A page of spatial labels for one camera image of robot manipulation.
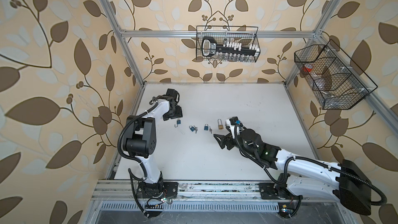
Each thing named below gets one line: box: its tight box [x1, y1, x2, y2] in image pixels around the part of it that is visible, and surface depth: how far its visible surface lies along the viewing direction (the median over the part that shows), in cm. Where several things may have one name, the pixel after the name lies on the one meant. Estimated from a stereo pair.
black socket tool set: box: [201, 36, 261, 62], surface depth 86 cm
